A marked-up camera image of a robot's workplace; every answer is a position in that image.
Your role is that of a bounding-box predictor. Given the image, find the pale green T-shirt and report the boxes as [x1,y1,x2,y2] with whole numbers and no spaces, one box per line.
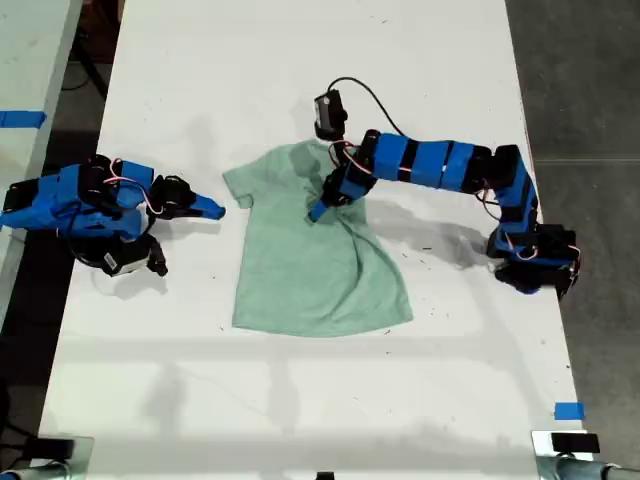
[221,139,416,339]

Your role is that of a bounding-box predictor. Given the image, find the long blue tape strip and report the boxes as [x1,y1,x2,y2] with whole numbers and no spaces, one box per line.
[0,110,48,130]

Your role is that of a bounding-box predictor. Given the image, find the white side table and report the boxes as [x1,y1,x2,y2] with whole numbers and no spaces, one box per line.
[0,0,85,321]

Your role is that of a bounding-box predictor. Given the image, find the small black box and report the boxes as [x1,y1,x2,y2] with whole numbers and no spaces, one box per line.
[550,432,601,454]
[28,437,77,462]

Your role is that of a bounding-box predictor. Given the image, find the small blue tape square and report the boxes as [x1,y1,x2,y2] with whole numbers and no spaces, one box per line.
[553,401,586,422]

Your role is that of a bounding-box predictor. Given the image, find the camera black stalk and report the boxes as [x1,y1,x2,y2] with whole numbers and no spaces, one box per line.
[145,235,170,278]
[324,134,354,166]

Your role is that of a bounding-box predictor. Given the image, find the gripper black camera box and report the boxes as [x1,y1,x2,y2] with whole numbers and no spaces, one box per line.
[101,234,154,279]
[313,88,349,141]

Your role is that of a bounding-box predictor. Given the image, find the camera black cable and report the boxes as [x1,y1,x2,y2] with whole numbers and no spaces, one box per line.
[68,238,109,270]
[327,76,407,137]

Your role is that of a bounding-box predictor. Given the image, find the black floor cables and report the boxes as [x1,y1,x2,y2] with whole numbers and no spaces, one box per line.
[62,0,124,101]

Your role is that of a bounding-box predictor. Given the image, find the shiny metal bracket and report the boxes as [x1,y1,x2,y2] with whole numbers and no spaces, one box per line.
[530,429,640,480]
[7,434,95,480]

